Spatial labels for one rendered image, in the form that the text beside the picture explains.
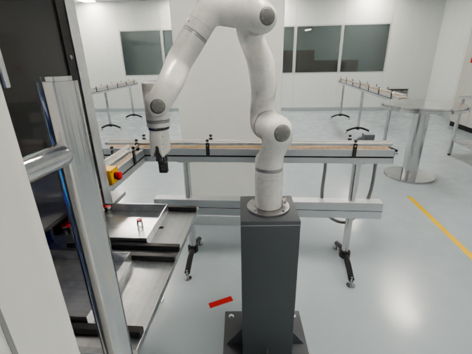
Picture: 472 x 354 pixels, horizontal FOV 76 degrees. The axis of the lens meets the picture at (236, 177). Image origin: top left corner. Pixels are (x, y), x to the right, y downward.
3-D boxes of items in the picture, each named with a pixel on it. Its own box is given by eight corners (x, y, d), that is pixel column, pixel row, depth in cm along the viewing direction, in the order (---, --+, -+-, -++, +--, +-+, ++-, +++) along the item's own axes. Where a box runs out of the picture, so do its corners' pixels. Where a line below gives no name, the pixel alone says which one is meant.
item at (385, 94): (408, 104, 415) (410, 92, 410) (396, 104, 417) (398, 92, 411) (343, 83, 749) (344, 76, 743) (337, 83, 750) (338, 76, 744)
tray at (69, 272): (-39, 320, 77) (-44, 310, 75) (34, 257, 101) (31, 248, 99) (89, 327, 74) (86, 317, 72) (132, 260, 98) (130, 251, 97)
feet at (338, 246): (345, 289, 207) (348, 272, 201) (330, 246, 253) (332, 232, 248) (357, 289, 206) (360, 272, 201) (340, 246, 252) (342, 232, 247)
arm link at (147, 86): (171, 120, 105) (168, 116, 113) (167, 81, 100) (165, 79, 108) (146, 122, 103) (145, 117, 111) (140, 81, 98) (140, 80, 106)
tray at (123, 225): (55, 244, 108) (52, 235, 106) (92, 209, 132) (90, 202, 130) (147, 246, 105) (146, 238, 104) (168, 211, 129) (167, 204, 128)
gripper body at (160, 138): (153, 121, 114) (156, 150, 118) (143, 128, 105) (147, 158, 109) (173, 121, 114) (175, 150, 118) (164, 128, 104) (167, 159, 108)
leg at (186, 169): (186, 255, 233) (177, 161, 204) (189, 248, 241) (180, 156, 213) (197, 256, 232) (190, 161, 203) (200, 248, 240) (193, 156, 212)
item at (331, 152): (103, 161, 206) (99, 139, 200) (114, 154, 220) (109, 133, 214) (393, 164, 189) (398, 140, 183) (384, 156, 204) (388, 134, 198)
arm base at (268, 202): (286, 197, 144) (287, 161, 137) (292, 217, 126) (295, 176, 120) (246, 198, 144) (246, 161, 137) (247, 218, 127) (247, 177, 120)
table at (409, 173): (384, 189, 357) (399, 109, 322) (361, 163, 444) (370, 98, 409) (468, 190, 349) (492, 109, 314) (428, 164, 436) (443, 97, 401)
